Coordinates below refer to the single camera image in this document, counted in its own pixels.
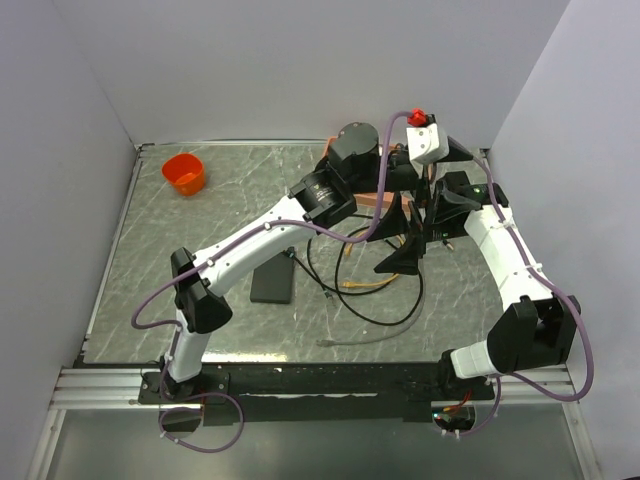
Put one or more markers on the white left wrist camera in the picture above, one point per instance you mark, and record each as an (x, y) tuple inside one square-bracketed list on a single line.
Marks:
[(426, 145)]

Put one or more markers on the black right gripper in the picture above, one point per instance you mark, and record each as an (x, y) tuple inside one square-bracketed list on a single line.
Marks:
[(404, 261)]

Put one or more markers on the black network switch box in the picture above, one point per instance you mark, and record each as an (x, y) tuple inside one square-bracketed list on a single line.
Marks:
[(273, 281)]

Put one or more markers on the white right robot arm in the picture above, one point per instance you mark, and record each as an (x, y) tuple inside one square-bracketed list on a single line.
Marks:
[(538, 323)]

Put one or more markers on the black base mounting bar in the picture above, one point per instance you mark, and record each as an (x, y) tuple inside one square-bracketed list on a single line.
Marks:
[(266, 392)]

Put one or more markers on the salmon pink tray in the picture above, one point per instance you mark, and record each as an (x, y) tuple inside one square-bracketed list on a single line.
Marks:
[(369, 200)]

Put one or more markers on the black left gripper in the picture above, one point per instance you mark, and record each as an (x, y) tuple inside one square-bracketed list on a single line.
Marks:
[(455, 155)]

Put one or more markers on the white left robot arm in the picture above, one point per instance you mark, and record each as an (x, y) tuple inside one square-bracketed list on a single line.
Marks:
[(356, 162)]

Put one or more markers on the orange plastic cup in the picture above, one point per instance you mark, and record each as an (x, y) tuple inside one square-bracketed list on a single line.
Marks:
[(185, 172)]

